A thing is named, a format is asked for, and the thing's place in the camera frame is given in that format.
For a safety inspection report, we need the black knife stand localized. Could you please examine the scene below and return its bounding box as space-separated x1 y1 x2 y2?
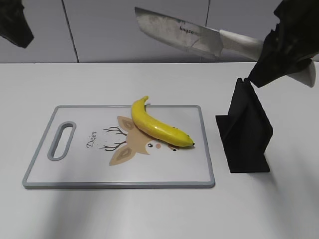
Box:
215 78 273 173

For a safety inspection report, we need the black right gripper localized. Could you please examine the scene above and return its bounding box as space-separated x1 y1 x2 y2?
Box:
248 0 319 88

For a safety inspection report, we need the yellow plastic banana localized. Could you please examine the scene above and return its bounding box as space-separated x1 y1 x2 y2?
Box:
131 96 195 147

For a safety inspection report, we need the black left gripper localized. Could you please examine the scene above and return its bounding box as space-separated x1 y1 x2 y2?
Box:
0 0 34 48

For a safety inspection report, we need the white handled kitchen knife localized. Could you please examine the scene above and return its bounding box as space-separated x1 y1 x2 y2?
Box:
135 7 264 62

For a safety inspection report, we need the white grey deer cutting board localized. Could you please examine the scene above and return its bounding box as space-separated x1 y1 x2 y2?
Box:
22 105 215 189

